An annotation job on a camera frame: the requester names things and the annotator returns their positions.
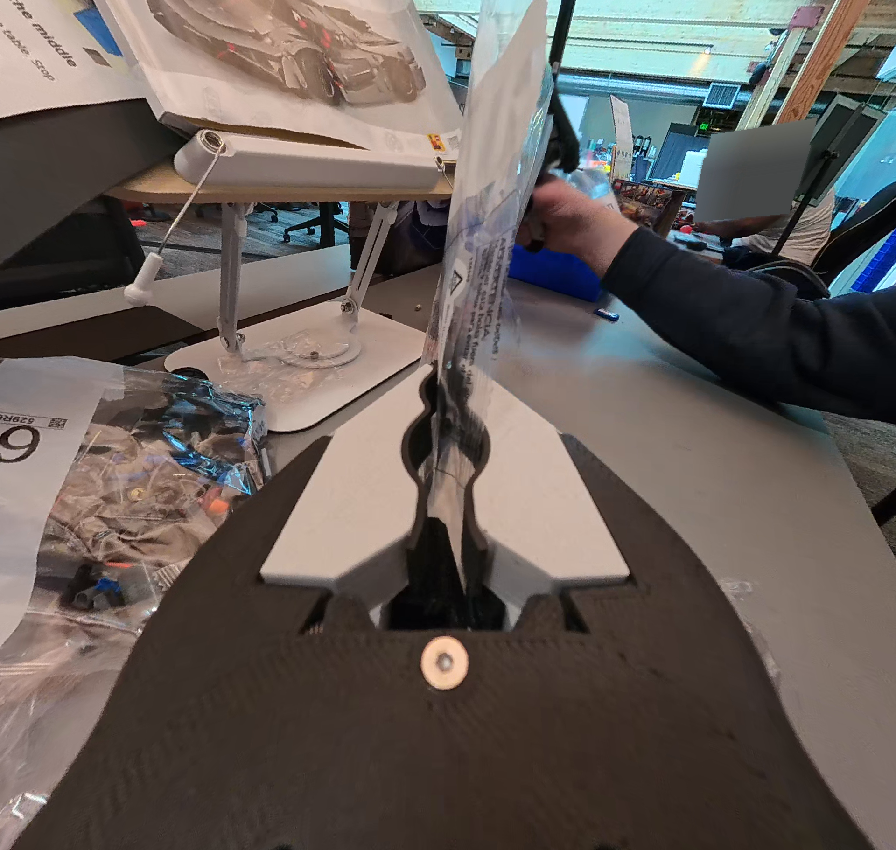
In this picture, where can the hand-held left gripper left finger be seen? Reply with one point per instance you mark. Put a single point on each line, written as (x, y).
(350, 514)

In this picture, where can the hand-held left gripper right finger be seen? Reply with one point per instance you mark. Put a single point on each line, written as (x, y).
(553, 514)

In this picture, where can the person's right forearm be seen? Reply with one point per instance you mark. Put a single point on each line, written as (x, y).
(756, 332)

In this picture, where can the small lego box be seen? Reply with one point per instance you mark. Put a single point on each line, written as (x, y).
(640, 203)

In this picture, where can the black lego tire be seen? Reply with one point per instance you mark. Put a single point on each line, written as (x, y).
(190, 373)

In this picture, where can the lego instruction booklet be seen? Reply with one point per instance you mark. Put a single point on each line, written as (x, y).
(280, 45)

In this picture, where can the person's right hand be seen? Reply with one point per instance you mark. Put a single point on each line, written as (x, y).
(581, 227)

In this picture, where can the black pole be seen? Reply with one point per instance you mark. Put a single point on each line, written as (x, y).
(570, 10)

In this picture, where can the blue plastic bin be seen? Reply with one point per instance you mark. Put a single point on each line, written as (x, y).
(560, 276)

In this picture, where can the empty clear plastic bag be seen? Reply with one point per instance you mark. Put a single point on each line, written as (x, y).
(308, 360)

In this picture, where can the black monitor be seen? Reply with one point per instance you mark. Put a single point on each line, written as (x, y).
(840, 143)

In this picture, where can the black chair back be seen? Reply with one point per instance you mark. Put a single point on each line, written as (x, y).
(861, 234)

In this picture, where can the wooden post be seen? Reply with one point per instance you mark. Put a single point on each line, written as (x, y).
(826, 38)

